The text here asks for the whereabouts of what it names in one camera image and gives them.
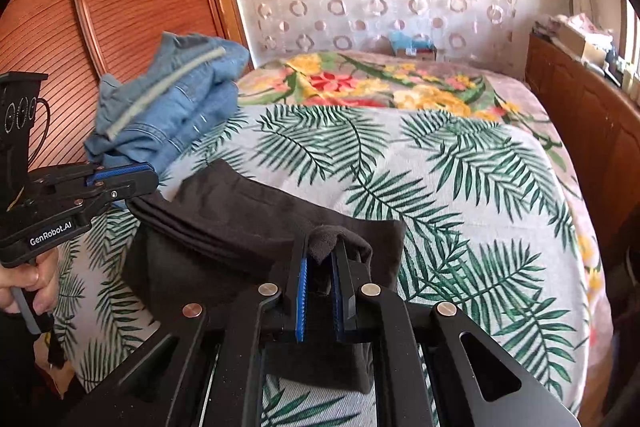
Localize person left hand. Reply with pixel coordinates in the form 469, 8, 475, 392
0, 248, 58, 314

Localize blue denim jeans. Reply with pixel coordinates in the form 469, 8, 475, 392
84, 40, 250, 173

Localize palm leaf bed cover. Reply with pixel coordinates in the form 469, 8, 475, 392
56, 105, 587, 426

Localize wooden headboard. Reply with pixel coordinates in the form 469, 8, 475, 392
1, 0, 246, 168

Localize floral blanket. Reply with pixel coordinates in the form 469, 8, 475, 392
239, 52, 608, 409

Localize blue tissue box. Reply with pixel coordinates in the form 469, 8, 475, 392
388, 31, 437, 62

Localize long wooden cabinet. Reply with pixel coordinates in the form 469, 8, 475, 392
525, 34, 640, 293

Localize cardboard box on cabinet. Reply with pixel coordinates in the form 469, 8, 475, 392
556, 14, 614, 67

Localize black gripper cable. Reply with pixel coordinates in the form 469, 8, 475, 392
27, 95, 52, 168

